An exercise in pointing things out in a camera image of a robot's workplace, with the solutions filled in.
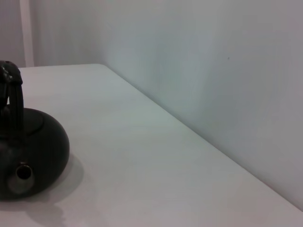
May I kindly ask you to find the black round teapot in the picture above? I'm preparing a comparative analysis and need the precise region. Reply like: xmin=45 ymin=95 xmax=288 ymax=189
xmin=0 ymin=60 xmax=71 ymax=201

